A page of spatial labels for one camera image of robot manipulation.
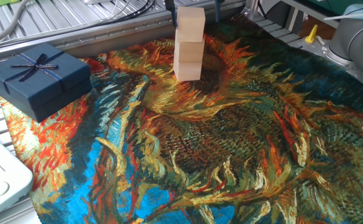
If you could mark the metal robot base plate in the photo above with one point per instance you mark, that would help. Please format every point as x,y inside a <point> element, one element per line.
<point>333,60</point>

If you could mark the navy gift box with ribbon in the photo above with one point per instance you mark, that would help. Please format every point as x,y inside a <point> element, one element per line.
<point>38,81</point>

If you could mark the white plastic device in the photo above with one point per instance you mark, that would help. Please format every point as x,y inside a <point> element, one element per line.
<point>1,174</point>

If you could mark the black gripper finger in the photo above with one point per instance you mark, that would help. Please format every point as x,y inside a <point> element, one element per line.
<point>217,7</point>
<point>171,9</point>

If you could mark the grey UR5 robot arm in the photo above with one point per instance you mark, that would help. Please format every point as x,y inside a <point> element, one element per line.
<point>355,40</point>

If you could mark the light wooden cube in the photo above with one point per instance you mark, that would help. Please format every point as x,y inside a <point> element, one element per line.
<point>187,71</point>
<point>189,51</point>
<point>190,25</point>

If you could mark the sunflower painting cloth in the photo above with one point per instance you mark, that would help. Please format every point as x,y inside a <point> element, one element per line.
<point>231,155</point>

